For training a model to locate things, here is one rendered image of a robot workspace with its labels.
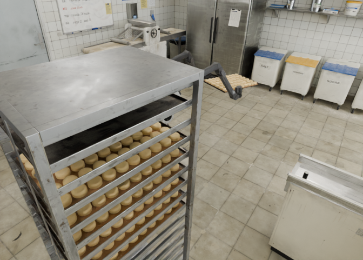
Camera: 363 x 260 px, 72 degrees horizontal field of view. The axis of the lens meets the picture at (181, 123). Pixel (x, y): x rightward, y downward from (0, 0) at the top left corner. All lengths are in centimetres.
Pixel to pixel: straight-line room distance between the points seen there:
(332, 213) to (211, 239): 109
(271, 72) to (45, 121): 506
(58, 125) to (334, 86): 501
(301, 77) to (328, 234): 363
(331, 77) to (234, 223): 345
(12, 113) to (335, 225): 200
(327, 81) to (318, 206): 352
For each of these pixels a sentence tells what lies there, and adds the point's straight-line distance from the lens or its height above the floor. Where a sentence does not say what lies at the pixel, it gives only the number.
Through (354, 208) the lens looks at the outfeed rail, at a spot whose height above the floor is 87.
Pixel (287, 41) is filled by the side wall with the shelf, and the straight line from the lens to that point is 596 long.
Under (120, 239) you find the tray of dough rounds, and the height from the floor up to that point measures 114.
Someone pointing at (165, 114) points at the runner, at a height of 168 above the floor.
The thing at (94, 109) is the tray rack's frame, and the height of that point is 182.
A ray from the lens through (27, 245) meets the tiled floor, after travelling 284.
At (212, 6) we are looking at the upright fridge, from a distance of 548.
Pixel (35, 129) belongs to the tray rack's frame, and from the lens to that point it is 67.
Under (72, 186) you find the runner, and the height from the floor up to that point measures 159.
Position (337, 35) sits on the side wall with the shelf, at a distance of 579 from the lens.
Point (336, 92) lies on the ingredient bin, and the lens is 536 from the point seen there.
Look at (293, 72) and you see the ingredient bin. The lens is 536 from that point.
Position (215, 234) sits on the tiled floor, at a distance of 263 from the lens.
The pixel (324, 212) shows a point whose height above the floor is 73.
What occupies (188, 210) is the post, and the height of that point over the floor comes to 103.
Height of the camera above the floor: 215
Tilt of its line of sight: 32 degrees down
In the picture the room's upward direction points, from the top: 2 degrees clockwise
